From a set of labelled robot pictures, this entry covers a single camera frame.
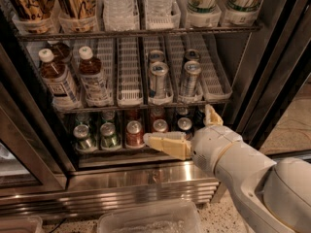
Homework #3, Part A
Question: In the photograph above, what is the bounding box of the middle wire shelf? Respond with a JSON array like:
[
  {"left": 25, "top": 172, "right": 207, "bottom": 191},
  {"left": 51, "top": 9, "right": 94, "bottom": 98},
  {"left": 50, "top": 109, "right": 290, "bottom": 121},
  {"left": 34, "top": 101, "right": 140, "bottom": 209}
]
[{"left": 55, "top": 99, "right": 231, "bottom": 114}]

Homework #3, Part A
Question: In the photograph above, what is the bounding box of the green soda can front left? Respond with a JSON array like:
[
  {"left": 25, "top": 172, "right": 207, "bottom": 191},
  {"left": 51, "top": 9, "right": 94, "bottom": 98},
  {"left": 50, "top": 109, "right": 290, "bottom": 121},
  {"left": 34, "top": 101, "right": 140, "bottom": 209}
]
[{"left": 73, "top": 124, "right": 96, "bottom": 152}]

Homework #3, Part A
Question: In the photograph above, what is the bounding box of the clear plastic bin corner left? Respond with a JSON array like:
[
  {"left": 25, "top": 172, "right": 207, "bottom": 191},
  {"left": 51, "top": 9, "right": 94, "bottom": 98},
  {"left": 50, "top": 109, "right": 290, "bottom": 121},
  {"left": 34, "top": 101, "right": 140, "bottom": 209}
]
[{"left": 0, "top": 216, "right": 45, "bottom": 233}]

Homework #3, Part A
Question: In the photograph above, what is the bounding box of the white empty tray middle right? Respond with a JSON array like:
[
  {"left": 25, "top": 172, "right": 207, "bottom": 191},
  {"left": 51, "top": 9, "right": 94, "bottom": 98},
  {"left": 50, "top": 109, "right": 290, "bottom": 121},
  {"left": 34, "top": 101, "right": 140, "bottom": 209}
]
[{"left": 190, "top": 33, "right": 232, "bottom": 102}]

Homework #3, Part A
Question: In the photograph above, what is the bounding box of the clear water bottle top right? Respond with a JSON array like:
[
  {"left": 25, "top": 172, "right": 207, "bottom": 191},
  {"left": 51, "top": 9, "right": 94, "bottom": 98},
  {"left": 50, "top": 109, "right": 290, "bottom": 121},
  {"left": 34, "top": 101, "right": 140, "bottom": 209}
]
[{"left": 142, "top": 0, "right": 176, "bottom": 17}]

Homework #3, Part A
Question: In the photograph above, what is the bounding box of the clear water bottle top left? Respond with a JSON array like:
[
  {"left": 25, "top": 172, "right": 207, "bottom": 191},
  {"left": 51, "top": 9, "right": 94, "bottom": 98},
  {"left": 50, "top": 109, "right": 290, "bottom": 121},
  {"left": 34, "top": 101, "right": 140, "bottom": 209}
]
[{"left": 103, "top": 0, "right": 138, "bottom": 31}]

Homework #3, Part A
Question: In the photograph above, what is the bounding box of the red soda can front left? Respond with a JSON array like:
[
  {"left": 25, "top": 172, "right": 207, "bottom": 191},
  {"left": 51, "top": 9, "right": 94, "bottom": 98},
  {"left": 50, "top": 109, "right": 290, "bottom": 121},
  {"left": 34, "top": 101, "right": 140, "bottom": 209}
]
[{"left": 126, "top": 120, "right": 144, "bottom": 147}]

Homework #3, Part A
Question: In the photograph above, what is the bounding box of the white empty tray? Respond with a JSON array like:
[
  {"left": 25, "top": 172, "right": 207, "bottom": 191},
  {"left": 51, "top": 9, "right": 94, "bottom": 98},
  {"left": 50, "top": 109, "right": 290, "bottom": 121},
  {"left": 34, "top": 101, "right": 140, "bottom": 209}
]
[
  {"left": 117, "top": 38, "right": 143, "bottom": 107},
  {"left": 190, "top": 33, "right": 232, "bottom": 102}
]

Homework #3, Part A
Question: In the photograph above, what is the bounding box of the fridge glass door left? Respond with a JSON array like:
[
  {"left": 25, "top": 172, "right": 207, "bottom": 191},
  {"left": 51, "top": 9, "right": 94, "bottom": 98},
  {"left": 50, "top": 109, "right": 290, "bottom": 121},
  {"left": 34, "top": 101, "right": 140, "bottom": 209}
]
[{"left": 0, "top": 46, "right": 68, "bottom": 198}]

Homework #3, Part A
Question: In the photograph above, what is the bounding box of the clear plastic bin on floor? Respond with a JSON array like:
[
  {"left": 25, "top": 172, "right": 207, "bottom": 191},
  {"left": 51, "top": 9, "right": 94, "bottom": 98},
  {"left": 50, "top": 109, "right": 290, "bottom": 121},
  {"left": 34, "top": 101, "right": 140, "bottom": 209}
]
[{"left": 96, "top": 200, "right": 204, "bottom": 233}]

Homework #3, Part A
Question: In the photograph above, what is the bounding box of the silver slim can rear right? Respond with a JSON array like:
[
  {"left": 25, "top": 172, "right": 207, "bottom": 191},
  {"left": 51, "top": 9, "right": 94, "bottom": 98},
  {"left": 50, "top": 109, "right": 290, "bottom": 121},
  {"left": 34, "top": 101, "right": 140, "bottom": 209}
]
[{"left": 184, "top": 49, "right": 201, "bottom": 62}]

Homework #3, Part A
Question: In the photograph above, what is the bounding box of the stainless steel fridge cabinet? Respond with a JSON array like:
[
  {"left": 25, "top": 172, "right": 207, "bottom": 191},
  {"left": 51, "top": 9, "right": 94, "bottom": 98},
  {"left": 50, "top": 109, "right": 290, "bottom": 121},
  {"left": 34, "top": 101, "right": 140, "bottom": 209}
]
[{"left": 0, "top": 0, "right": 311, "bottom": 218}]

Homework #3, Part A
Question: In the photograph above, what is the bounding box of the fridge glass door right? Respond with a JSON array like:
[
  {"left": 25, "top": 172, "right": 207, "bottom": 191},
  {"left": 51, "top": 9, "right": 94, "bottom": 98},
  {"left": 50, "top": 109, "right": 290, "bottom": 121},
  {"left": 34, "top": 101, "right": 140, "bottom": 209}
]
[{"left": 223, "top": 0, "right": 311, "bottom": 163}]

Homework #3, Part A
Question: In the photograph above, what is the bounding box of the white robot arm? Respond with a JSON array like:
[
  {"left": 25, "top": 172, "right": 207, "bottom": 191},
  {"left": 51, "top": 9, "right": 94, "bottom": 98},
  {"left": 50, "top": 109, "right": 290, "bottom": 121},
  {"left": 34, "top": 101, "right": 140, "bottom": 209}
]
[{"left": 144, "top": 105, "right": 311, "bottom": 233}]

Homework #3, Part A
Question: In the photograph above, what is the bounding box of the silver slim can front right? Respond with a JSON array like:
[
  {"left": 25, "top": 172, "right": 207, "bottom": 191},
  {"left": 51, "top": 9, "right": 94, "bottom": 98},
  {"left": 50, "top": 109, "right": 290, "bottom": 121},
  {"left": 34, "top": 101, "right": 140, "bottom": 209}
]
[{"left": 180, "top": 61, "right": 202, "bottom": 97}]

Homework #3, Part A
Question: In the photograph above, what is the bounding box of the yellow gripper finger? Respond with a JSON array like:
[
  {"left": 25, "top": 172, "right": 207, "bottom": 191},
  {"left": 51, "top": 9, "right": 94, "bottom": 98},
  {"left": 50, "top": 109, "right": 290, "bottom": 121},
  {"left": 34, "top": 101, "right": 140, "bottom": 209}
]
[
  {"left": 143, "top": 131, "right": 191, "bottom": 160},
  {"left": 204, "top": 104, "right": 224, "bottom": 126}
]

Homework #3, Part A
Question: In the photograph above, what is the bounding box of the fridge glass door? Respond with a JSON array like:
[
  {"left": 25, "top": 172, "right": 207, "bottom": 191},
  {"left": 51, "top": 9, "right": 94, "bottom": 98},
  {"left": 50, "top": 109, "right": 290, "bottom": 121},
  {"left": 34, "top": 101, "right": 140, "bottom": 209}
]
[
  {"left": 223, "top": 0, "right": 311, "bottom": 163},
  {"left": 0, "top": 46, "right": 68, "bottom": 198}
]

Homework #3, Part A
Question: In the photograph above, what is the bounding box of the golden drink bottle top left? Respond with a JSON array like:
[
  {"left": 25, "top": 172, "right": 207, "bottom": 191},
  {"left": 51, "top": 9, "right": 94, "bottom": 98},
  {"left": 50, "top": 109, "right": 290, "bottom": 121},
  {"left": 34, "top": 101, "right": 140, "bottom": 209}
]
[{"left": 10, "top": 0, "right": 55, "bottom": 34}]

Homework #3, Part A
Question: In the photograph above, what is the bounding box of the green soda can front right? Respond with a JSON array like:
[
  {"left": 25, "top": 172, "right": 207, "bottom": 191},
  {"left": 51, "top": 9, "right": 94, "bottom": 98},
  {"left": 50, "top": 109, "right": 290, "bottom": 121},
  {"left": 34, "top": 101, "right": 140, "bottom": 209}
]
[{"left": 100, "top": 122, "right": 120, "bottom": 149}]

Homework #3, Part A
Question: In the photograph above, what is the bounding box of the red soda can front right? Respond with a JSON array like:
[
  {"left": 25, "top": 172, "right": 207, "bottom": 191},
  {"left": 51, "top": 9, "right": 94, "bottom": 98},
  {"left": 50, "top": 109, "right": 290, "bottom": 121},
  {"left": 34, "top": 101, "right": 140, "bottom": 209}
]
[{"left": 152, "top": 119, "right": 168, "bottom": 133}]

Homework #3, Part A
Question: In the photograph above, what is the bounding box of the top wire shelf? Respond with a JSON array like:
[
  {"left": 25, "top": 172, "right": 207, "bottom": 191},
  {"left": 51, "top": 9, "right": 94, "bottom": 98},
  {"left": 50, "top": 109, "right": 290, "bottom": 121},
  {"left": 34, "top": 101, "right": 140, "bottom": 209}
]
[{"left": 16, "top": 23, "right": 262, "bottom": 42}]

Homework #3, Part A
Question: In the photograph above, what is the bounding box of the white empty tray middle centre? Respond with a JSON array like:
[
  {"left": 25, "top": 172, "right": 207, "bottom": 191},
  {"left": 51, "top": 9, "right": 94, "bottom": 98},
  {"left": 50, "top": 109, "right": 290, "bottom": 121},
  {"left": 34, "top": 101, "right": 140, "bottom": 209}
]
[{"left": 117, "top": 38, "right": 143, "bottom": 107}]

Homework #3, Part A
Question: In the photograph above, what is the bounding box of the golden drink bottle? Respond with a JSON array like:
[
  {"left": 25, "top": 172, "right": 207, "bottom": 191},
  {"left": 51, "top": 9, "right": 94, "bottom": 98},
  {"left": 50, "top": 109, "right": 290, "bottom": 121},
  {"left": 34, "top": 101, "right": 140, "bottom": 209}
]
[
  {"left": 10, "top": 0, "right": 55, "bottom": 34},
  {"left": 58, "top": 0, "right": 98, "bottom": 33}
]

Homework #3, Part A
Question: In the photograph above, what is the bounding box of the red soda can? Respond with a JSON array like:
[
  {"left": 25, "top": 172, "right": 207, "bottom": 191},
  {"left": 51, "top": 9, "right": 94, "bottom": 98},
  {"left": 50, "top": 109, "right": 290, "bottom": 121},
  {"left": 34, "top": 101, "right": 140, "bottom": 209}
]
[
  {"left": 126, "top": 120, "right": 144, "bottom": 147},
  {"left": 152, "top": 119, "right": 168, "bottom": 133}
]

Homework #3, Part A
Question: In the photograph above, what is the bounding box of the silver slim can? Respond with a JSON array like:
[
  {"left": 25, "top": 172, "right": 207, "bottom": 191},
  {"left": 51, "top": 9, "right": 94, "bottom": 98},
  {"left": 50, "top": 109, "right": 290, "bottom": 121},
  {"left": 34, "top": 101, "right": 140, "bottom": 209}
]
[
  {"left": 180, "top": 61, "right": 202, "bottom": 97},
  {"left": 184, "top": 49, "right": 201, "bottom": 62},
  {"left": 149, "top": 61, "right": 168, "bottom": 99},
  {"left": 148, "top": 50, "right": 165, "bottom": 63}
]

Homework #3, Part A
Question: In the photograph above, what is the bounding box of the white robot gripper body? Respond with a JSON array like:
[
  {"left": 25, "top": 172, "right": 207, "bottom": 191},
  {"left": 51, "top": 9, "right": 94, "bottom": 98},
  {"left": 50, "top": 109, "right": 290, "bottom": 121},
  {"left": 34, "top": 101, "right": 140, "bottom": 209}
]
[{"left": 191, "top": 125, "right": 243, "bottom": 176}]

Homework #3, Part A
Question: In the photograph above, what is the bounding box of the green soda can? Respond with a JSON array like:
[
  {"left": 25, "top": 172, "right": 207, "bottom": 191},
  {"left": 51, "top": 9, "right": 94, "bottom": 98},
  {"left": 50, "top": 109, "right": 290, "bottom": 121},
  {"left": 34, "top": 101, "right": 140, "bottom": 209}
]
[
  {"left": 73, "top": 124, "right": 96, "bottom": 152},
  {"left": 100, "top": 122, "right": 120, "bottom": 149}
]

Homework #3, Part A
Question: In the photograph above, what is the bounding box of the brown tea bottle far left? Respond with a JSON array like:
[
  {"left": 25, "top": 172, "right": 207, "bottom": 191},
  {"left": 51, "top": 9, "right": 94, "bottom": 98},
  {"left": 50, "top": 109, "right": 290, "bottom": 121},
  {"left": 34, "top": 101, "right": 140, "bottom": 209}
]
[{"left": 38, "top": 49, "right": 81, "bottom": 110}]

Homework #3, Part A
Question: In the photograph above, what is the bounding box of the silver slim can front left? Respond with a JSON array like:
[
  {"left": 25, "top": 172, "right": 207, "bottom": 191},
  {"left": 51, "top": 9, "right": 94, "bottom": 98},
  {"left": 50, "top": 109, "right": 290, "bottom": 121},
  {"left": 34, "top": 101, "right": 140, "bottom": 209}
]
[{"left": 149, "top": 61, "right": 168, "bottom": 99}]

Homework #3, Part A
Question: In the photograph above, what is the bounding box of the silver slim can rear left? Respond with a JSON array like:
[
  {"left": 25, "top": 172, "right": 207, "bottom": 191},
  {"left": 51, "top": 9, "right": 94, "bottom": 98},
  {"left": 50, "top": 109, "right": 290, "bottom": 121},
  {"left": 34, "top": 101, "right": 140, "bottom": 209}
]
[{"left": 148, "top": 50, "right": 165, "bottom": 63}]

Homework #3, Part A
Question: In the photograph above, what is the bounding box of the clear water bottle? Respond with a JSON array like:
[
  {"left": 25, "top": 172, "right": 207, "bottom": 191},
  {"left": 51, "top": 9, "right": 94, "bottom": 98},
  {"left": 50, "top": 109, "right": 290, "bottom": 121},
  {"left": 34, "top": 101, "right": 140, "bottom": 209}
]
[
  {"left": 142, "top": 0, "right": 176, "bottom": 17},
  {"left": 103, "top": 0, "right": 138, "bottom": 31}
]

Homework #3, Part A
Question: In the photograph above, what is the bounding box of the brown tea bottle white cap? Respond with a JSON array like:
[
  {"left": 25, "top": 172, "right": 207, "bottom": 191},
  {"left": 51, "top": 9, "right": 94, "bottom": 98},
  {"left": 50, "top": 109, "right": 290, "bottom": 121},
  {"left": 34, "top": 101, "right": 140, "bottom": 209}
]
[{"left": 79, "top": 46, "right": 108, "bottom": 107}]

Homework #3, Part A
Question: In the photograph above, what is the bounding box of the blue soda can front left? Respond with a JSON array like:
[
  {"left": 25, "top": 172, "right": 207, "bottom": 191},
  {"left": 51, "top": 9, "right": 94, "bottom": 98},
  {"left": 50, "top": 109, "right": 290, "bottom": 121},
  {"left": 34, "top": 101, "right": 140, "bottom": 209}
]
[{"left": 177, "top": 117, "right": 193, "bottom": 140}]

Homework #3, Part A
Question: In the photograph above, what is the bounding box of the brown tea bottle rear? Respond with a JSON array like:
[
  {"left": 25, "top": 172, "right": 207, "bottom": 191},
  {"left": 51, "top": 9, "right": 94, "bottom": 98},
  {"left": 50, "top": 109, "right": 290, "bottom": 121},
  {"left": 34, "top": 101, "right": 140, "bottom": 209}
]
[{"left": 48, "top": 41, "right": 72, "bottom": 63}]

